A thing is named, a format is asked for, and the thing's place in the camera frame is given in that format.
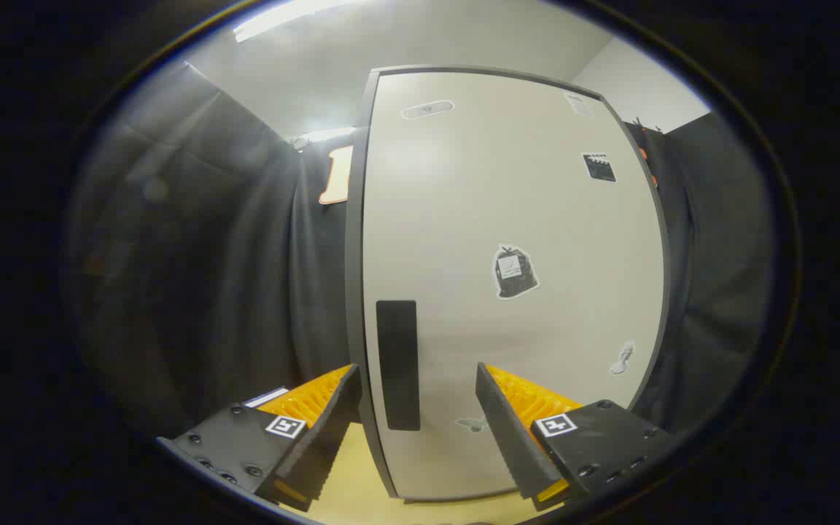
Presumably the black door handle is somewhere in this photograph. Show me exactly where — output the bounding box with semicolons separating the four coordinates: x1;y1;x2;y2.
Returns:
376;300;421;432

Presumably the grey shoe cabinet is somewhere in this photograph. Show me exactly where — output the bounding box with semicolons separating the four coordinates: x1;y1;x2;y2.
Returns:
345;64;672;504

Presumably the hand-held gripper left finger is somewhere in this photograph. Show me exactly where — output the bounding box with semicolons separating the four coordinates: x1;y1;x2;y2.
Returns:
156;363;362;513

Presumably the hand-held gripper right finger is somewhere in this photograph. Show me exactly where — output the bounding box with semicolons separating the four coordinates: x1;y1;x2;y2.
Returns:
475;362;683;513

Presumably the white shoe cabinet door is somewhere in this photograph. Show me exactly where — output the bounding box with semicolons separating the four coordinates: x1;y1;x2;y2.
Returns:
362;71;665;500

